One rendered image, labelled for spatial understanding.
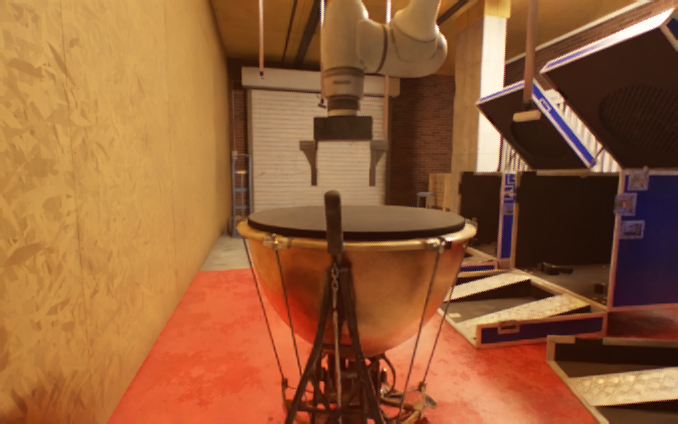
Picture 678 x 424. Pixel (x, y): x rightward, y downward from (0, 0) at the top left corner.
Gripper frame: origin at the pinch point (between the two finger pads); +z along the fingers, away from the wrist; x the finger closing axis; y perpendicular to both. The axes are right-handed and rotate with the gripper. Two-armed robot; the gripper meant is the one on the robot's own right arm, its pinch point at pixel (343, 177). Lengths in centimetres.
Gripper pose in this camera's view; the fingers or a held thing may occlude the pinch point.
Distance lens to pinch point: 78.3
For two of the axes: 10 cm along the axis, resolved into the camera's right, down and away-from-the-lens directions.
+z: -0.1, 9.9, 1.1
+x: 9.9, 0.2, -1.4
